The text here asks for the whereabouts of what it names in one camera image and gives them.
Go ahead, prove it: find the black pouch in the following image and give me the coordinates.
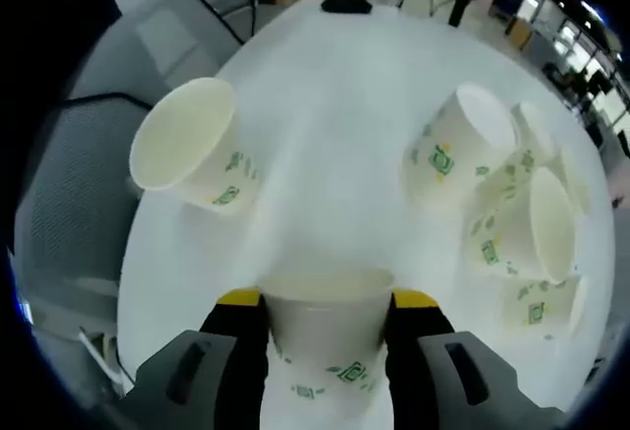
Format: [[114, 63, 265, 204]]
[[321, 0, 373, 14]]

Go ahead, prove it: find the white table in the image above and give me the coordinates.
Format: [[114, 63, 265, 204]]
[[115, 0, 619, 430]]

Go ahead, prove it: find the nested paper cup stack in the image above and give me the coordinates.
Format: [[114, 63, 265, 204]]
[[128, 77, 262, 217]]

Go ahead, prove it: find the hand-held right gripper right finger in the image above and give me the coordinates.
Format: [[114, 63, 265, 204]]
[[385, 289, 567, 430]]

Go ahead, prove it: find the cluster of paper cups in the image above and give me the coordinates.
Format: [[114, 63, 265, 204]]
[[402, 83, 592, 341]]

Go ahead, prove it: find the white paper cup green print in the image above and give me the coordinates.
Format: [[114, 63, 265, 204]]
[[255, 267, 398, 430]]

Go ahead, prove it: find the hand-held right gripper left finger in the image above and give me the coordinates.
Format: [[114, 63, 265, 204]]
[[122, 288, 271, 430]]

